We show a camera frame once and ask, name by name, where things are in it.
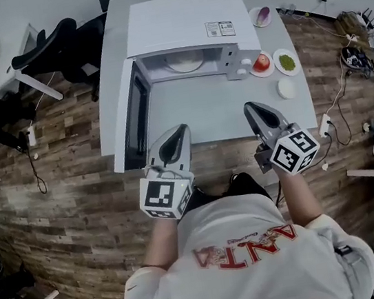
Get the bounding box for white plate with green beans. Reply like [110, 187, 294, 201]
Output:
[271, 45, 302, 79]

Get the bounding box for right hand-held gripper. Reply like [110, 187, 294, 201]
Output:
[242, 92, 324, 183]

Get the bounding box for white microwave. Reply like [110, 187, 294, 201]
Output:
[90, 0, 278, 175]

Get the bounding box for white power strip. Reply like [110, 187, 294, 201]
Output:
[315, 112, 334, 139]
[25, 125, 38, 147]

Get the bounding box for person's black trousers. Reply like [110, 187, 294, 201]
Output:
[188, 167, 273, 215]

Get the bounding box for person's white printed shirt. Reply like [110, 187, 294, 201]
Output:
[100, 175, 374, 299]

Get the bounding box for empty white bowl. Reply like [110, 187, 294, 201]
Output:
[275, 76, 299, 102]

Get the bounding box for black router with antennas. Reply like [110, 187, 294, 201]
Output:
[358, 7, 374, 32]

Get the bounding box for white plate with red fruit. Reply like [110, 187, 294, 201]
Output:
[247, 49, 276, 81]

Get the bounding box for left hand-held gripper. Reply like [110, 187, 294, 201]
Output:
[128, 123, 205, 226]

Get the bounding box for white side desk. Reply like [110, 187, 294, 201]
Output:
[0, 19, 65, 110]

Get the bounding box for red fruit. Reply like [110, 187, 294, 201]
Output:
[251, 53, 273, 74]

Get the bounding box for person's right forearm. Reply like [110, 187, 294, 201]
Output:
[274, 163, 326, 231]

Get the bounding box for white plate with purple vegetable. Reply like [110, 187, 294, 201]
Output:
[248, 5, 274, 30]

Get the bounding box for purple vegetable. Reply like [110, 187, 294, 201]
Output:
[254, 6, 273, 26]

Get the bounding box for black floor cable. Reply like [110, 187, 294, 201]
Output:
[24, 144, 49, 197]

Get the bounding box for black office chair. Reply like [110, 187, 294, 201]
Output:
[6, 12, 121, 114]

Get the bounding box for white floor cable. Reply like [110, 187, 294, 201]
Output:
[313, 37, 366, 119]

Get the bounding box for pile of green beans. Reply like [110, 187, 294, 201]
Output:
[278, 53, 297, 71]

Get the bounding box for person's left forearm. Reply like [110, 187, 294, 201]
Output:
[136, 212, 185, 271]

